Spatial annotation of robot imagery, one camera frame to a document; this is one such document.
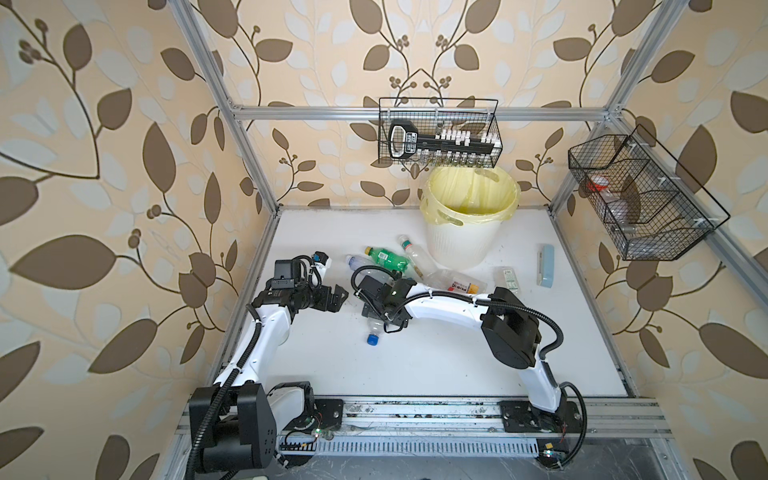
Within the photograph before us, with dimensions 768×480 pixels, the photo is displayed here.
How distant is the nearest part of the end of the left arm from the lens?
2.36 feet

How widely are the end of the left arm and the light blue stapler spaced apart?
661mm

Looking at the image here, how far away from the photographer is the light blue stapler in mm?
982
